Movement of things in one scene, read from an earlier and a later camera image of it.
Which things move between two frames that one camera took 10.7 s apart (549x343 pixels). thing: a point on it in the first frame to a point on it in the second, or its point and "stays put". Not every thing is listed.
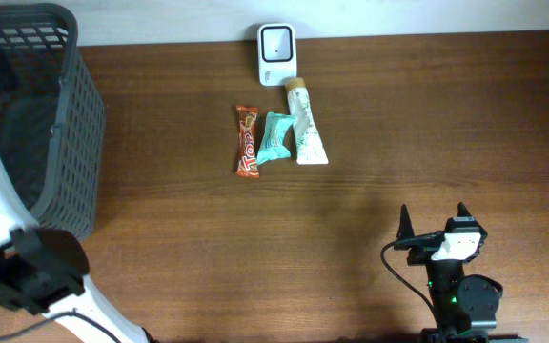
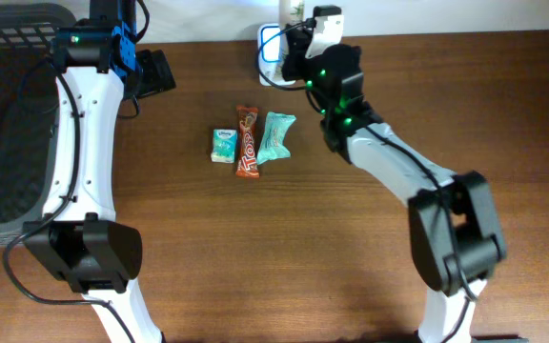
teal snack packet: (274, 145) stays put
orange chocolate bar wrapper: (247, 164) stays put
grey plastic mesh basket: (48, 109) stays put
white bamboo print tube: (310, 147) to (291, 12)
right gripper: (423, 247) to (294, 64)
